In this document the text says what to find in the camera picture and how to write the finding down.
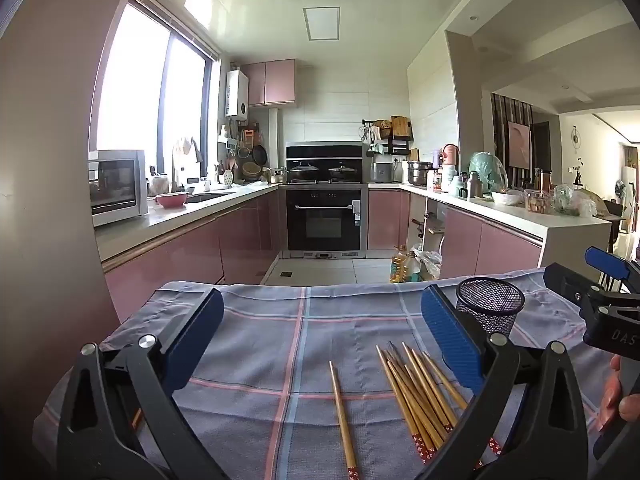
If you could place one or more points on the kitchen sink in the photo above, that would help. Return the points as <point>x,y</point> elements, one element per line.
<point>210,197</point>

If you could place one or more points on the green mesh food cover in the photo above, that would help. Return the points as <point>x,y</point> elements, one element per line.
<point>487,170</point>

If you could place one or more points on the pink electric kettle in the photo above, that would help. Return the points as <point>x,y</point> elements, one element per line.
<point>450,155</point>

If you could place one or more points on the pink bowl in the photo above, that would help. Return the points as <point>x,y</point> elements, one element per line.
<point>171,200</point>

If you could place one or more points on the pink kitchen base cabinets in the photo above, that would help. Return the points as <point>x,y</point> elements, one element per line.
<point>200,255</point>
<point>465,245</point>

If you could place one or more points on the black wall rack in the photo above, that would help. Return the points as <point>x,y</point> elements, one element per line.
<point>400,145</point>

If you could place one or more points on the white plastic bag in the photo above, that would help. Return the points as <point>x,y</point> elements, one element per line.
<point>431,265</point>

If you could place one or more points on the black frying pan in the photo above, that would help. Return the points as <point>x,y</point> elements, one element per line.
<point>260,155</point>

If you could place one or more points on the steel stock pot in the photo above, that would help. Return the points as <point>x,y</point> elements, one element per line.
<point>419,173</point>

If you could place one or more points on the pink wall cabinet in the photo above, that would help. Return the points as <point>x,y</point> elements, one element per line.
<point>272,82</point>

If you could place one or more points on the black integrated stove with oven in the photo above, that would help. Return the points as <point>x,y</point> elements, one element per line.
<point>322,220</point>

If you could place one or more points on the wooden slat partition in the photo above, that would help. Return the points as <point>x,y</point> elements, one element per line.
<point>500,125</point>

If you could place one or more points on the plastic bag of greens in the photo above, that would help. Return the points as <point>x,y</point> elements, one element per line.
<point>575,200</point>

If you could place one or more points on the white wall water heater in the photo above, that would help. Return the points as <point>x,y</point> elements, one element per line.
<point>236,95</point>

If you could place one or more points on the silver thermos bottle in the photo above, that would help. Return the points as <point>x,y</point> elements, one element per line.
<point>474,186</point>

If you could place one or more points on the black wok with glass lid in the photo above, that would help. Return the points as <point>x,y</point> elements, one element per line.
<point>343,172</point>
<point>304,171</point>

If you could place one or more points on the bunch of wooden chopsticks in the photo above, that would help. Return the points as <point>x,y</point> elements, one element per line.
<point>415,400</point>

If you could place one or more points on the yellow cooking oil bottle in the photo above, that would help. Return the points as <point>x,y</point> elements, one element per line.
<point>397,267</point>

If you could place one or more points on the white toaster oven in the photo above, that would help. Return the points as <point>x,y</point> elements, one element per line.
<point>117,185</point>

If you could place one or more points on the red-tipped bamboo chopstick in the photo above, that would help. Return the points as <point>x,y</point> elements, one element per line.
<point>342,415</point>

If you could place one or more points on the small steel kettle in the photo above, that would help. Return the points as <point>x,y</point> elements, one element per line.
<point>276,176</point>

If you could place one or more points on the wooden cutting board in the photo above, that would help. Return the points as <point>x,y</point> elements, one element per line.
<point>400,126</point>

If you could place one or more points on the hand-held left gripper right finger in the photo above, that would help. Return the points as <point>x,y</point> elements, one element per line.
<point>450,340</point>

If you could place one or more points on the pink wall painting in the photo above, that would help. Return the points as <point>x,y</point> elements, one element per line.
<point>520,145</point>

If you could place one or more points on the wicker basket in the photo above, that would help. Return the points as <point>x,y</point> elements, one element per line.
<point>252,170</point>

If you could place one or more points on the black mesh utensil holder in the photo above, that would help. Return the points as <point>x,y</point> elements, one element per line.
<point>492,302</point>

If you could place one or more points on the blue plaid tablecloth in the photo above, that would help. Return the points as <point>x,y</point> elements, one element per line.
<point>280,350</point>

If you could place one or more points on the round wall clock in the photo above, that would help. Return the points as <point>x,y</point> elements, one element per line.
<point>576,140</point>

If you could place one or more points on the large kitchen window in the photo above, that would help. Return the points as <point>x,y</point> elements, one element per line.
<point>135,85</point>

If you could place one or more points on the glass food container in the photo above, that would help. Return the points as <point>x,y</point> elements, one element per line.
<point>537,203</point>

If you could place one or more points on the ceiling light panel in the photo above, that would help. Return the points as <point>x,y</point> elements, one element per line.
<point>321,23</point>

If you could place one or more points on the person's right hand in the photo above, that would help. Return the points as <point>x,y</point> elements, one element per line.
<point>611,395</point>

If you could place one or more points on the white bowl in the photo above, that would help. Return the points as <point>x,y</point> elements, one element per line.
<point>506,198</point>

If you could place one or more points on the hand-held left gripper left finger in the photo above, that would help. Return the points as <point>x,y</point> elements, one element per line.
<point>197,340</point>

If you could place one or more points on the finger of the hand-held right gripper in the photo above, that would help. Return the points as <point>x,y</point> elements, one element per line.
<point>607,262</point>
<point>570,287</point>

